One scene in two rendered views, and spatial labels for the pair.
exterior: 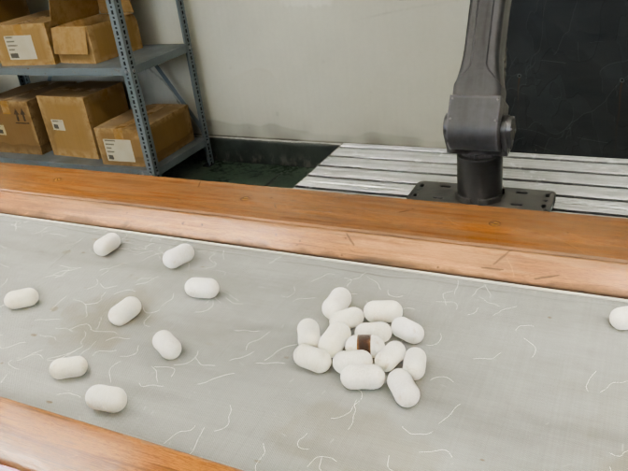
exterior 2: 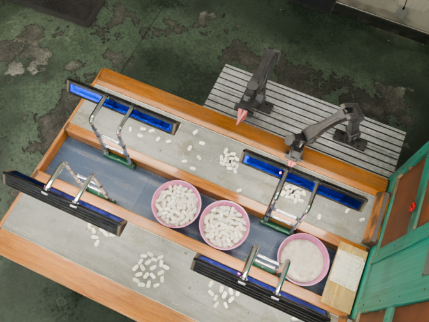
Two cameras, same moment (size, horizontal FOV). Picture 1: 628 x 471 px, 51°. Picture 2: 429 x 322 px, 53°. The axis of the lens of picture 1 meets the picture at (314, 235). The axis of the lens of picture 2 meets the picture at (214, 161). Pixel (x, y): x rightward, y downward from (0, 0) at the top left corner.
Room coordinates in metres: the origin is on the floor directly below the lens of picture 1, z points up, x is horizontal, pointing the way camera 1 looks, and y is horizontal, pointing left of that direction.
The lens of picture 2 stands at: (-0.49, 0.17, 2.96)
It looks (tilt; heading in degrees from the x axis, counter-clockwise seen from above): 67 degrees down; 353
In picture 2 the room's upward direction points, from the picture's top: 3 degrees clockwise
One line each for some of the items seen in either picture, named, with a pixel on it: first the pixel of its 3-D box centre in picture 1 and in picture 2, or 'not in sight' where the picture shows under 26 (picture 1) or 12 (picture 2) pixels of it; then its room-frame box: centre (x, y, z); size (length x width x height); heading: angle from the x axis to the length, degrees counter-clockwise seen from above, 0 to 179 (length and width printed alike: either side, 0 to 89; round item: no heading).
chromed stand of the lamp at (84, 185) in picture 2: not in sight; (81, 197); (0.24, 0.75, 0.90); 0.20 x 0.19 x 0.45; 62
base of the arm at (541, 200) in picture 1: (479, 176); (257, 101); (0.85, -0.24, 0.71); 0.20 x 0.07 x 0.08; 61
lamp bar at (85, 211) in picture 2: not in sight; (62, 200); (0.17, 0.78, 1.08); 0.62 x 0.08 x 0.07; 62
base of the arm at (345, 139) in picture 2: not in sight; (352, 137); (0.56, -0.77, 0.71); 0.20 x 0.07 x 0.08; 61
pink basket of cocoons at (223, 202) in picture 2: not in sight; (224, 226); (0.08, 0.03, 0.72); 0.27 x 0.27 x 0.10
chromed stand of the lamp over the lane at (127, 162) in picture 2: not in sight; (120, 132); (0.59, 0.56, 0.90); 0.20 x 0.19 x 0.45; 62
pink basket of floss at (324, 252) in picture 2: not in sight; (301, 260); (-0.13, -0.35, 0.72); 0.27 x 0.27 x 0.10
